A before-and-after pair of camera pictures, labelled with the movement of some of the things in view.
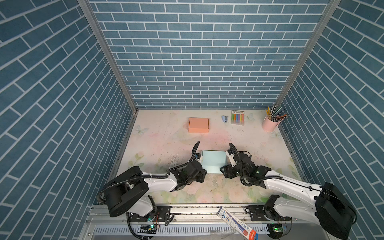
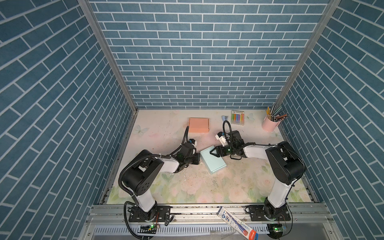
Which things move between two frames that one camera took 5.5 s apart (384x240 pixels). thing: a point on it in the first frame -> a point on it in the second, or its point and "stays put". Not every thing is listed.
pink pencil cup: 268,125 stays put
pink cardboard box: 198,125 stays put
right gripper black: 227,169 -> 217,151
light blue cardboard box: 212,160 stays put
